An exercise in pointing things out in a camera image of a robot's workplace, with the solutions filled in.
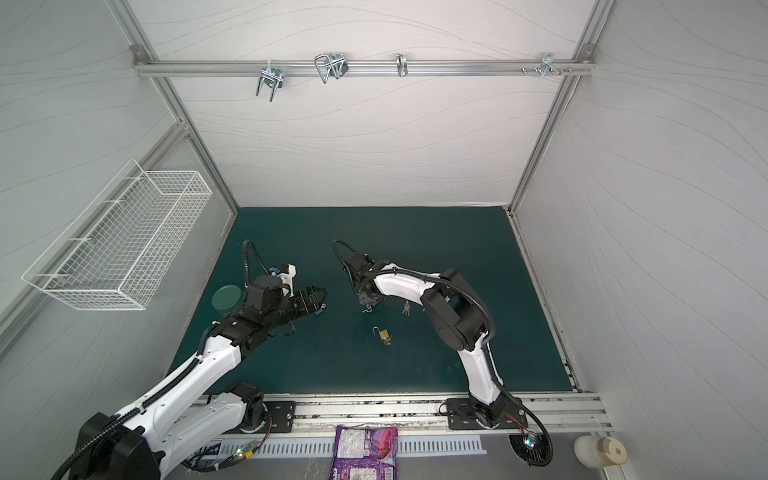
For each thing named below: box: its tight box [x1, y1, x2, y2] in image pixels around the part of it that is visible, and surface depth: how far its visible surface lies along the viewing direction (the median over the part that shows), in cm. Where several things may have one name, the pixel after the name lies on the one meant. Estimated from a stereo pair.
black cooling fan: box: [508, 429, 553, 468], surface depth 73 cm
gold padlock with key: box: [372, 326, 392, 346], surface depth 89 cm
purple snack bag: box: [328, 425, 399, 480], surface depth 69 cm
